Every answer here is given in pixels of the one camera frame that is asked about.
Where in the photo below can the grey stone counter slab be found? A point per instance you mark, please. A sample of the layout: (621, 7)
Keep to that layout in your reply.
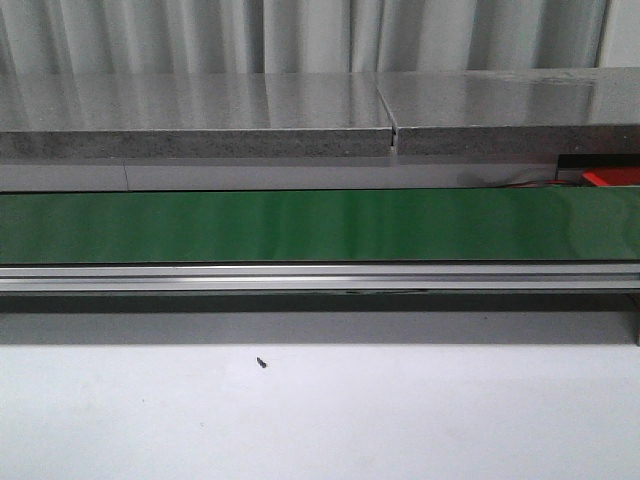
(192, 116)
(541, 111)

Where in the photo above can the grey stone counter slab right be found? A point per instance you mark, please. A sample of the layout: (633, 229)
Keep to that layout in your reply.
(541, 111)

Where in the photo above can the aluminium conveyor frame rail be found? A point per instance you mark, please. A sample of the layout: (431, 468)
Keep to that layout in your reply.
(316, 304)

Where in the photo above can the red plastic tray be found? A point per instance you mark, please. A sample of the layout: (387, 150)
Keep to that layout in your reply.
(612, 176)

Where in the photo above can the green conveyor belt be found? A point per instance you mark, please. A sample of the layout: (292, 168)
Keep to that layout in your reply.
(504, 224)

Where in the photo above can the white pleated curtain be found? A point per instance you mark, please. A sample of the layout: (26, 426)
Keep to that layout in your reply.
(82, 37)

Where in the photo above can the grey stone counter slab left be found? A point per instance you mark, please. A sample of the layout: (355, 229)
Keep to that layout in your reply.
(192, 116)

